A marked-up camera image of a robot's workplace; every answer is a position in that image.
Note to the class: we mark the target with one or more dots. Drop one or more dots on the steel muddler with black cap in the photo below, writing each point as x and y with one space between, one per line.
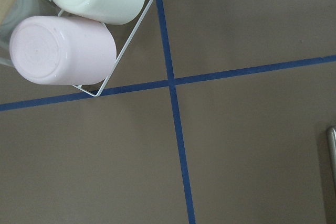
331 145

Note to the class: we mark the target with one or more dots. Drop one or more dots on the pink plastic cup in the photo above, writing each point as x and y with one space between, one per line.
62 50

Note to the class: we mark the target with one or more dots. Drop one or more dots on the pale blue plastic cup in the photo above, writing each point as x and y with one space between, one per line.
21 10

